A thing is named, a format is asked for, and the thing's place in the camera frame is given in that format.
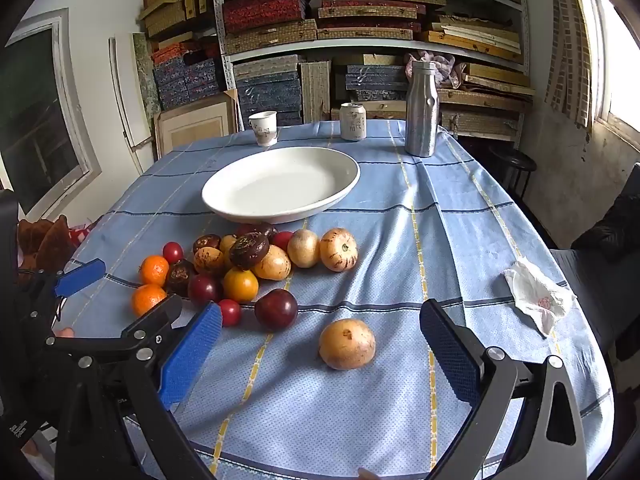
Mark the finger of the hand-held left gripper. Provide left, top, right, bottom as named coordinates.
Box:
left=20, top=258, right=107, bottom=321
left=45, top=294, right=184, bottom=356

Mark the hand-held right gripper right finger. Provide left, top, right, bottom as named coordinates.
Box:
left=419, top=299, right=588, bottom=480

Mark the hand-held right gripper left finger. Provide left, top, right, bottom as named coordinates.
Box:
left=54, top=301, right=224, bottom=480

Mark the mandarin orange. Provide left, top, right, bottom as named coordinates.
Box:
left=131, top=284, right=168, bottom=318
left=138, top=255, right=171, bottom=287

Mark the dark red plum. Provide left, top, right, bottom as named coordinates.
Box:
left=254, top=288, right=299, bottom=332
left=187, top=274, right=223, bottom=307

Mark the speckled yellow passion fruit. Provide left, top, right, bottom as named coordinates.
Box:
left=193, top=247, right=227, bottom=276

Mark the orange-yellow tomato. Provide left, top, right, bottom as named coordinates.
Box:
left=222, top=268, right=260, bottom=303

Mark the tan round pepino melon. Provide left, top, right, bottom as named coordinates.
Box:
left=319, top=318, right=377, bottom=371

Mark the striped pepino melon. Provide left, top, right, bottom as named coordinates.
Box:
left=320, top=227, right=359, bottom=273

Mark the white oval plate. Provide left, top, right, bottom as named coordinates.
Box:
left=201, top=146, right=361, bottom=225

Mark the red and white cloth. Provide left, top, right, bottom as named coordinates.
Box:
left=67, top=222, right=101, bottom=248

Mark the brown plush toy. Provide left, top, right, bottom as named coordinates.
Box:
left=17, top=215, right=76, bottom=281

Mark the crumpled white tissue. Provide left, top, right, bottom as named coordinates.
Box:
left=503, top=260, right=578, bottom=338

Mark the blue checked tablecloth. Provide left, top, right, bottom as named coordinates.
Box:
left=50, top=119, right=616, bottom=480

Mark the black leather armchair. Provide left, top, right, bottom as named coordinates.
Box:
left=547, top=162, right=640, bottom=356

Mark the white-framed dark window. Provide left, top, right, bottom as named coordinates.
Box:
left=0, top=8, right=103, bottom=221

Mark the white leaning board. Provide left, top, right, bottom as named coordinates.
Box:
left=109, top=35, right=156, bottom=173

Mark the black round stool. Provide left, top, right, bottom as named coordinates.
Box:
left=487, top=146, right=538, bottom=201

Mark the marbled green slab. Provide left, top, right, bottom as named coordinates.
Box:
left=132, top=32, right=163, bottom=116

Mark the white printed paper cup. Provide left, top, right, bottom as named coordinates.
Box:
left=248, top=111, right=278, bottom=148

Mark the stack of fabric-covered boxes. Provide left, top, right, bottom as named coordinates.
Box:
left=140, top=0, right=226, bottom=111
left=218, top=0, right=536, bottom=136

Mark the stainless steel bottle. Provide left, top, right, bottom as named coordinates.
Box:
left=404, top=59, right=441, bottom=158

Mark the white drink can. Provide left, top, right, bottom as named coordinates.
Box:
left=340, top=102, right=367, bottom=141

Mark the pink cloth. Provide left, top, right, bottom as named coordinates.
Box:
left=404, top=52, right=468, bottom=88

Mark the white metal shelf rack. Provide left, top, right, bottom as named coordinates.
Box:
left=210, top=0, right=531, bottom=141

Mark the beige patterned curtain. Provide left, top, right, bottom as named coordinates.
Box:
left=545, top=0, right=608, bottom=128

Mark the wooden picture frame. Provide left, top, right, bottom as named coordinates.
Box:
left=152, top=89, right=240, bottom=158

